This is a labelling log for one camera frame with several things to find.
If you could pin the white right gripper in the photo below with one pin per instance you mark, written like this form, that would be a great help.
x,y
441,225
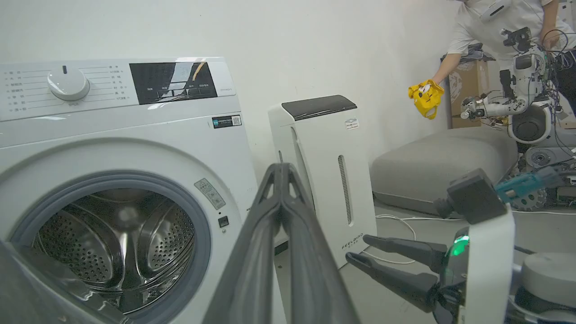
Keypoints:
x,y
488,265

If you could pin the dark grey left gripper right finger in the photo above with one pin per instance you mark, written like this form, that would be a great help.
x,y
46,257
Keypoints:
x,y
310,270

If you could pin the dark grey wrist camera box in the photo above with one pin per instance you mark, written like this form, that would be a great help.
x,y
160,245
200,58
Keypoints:
x,y
474,198

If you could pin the white round washer dial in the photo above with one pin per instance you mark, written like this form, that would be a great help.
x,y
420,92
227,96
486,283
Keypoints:
x,y
68,83

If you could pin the black washer display panel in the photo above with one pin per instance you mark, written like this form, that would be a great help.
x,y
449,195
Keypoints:
x,y
173,82

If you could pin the white air purifier black top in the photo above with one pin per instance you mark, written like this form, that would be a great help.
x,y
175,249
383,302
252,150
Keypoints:
x,y
324,180

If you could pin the grey warning sticker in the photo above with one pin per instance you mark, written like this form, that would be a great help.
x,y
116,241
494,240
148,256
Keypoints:
x,y
209,193

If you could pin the white front-load washing machine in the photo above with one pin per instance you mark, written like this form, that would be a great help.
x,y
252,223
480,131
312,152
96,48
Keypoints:
x,y
148,148

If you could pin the yellow plush toy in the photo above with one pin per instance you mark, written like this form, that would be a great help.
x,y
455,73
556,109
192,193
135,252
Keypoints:
x,y
426,100

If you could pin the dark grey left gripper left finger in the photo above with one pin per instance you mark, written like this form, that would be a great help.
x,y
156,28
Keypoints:
x,y
245,270

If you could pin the steel perforated washer drum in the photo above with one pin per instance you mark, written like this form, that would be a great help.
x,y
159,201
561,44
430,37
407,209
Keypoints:
x,y
121,247

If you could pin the white grey background robot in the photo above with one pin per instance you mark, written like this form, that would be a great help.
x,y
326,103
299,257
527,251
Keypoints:
x,y
526,85

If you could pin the brown cardboard box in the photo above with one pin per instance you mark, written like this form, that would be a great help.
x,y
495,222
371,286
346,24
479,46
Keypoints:
x,y
468,90

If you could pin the black door latch socket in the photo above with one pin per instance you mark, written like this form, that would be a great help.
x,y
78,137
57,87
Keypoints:
x,y
223,221

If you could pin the person in white shirt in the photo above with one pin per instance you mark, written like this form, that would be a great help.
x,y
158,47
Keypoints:
x,y
477,22

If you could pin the grey beanbag sofa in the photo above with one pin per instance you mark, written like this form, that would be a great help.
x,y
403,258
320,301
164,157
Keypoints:
x,y
436,166

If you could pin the black energy label sticker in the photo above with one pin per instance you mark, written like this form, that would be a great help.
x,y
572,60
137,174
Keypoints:
x,y
227,121

